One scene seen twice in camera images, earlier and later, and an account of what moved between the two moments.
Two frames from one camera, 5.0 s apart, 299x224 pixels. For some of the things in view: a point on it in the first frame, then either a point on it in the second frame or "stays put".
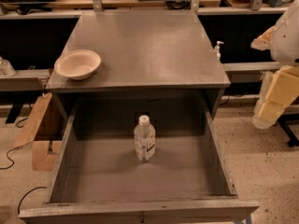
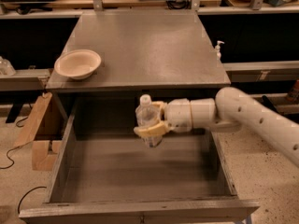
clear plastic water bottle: (145, 140) to (147, 115)
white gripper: (286, 44) to (177, 114)
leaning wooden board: (28, 135) stays put
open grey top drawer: (96, 177) stays put
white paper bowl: (78, 63) stays put
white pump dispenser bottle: (217, 49) stays put
